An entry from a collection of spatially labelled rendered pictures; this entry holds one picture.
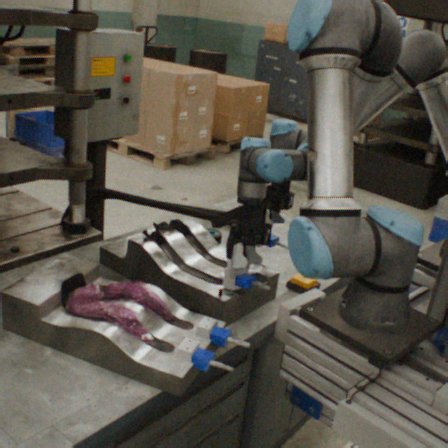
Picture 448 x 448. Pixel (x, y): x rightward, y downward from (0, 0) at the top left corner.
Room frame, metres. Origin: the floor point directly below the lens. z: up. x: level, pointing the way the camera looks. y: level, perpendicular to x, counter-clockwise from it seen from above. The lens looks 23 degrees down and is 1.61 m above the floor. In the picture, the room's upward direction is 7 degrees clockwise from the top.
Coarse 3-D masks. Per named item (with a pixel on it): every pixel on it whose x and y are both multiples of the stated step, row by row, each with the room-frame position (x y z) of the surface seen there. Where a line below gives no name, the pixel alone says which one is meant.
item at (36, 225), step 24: (0, 192) 2.10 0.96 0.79; (24, 192) 2.12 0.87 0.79; (0, 216) 1.85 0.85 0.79; (24, 216) 1.88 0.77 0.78; (48, 216) 1.91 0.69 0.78; (0, 240) 1.66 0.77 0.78; (24, 240) 1.68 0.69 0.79; (48, 240) 1.70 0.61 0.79; (72, 240) 1.73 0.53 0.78; (96, 240) 1.81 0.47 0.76; (0, 264) 1.49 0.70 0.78; (24, 264) 1.56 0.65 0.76
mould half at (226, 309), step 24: (120, 240) 1.62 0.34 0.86; (144, 240) 1.48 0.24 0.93; (168, 240) 1.51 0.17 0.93; (120, 264) 1.50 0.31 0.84; (144, 264) 1.44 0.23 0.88; (168, 264) 1.42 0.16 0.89; (192, 264) 1.46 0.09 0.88; (168, 288) 1.38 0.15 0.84; (192, 288) 1.33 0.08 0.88; (216, 288) 1.32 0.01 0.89; (216, 312) 1.27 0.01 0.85; (240, 312) 1.33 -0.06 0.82
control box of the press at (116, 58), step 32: (64, 32) 1.99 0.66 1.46; (96, 32) 2.00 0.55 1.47; (128, 32) 2.12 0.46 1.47; (64, 64) 1.99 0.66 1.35; (96, 64) 1.98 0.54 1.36; (128, 64) 2.11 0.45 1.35; (96, 96) 1.99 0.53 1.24; (128, 96) 2.12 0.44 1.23; (64, 128) 1.98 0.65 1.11; (96, 128) 2.00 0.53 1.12; (128, 128) 2.12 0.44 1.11; (96, 160) 2.06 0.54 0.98; (96, 224) 2.07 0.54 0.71
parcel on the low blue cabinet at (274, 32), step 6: (270, 24) 8.99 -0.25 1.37; (276, 24) 8.93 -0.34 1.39; (282, 24) 9.19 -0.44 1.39; (270, 30) 8.97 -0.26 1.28; (276, 30) 8.89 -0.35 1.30; (282, 30) 8.84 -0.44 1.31; (264, 36) 9.05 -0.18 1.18; (270, 36) 8.96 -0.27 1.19; (276, 36) 8.88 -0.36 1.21; (282, 36) 8.83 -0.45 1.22; (282, 42) 8.82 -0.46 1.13
